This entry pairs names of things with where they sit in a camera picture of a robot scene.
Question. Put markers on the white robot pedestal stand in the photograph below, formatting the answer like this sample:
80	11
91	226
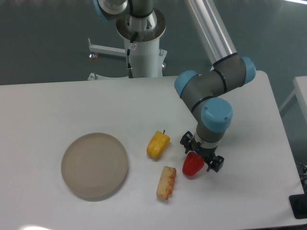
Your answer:
142	52

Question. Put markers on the beige round plate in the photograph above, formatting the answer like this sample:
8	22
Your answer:
94	166

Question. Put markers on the black device at edge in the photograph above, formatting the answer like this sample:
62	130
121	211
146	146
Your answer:
299	205

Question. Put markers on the white side table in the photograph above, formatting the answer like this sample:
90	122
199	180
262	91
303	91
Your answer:
300	84

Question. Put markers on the red toy pepper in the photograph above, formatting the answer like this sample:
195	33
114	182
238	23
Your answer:
192	164

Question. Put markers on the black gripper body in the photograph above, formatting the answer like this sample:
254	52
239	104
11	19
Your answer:
207	153

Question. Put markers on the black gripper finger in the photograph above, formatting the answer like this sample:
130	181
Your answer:
186	141
214	163

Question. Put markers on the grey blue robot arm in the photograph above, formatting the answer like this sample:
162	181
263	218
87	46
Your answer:
201	93

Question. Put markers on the yellow toy pepper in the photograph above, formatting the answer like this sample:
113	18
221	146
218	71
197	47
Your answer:
157	145

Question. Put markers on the toy bread slice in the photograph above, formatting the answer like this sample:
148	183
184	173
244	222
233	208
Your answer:
166	183

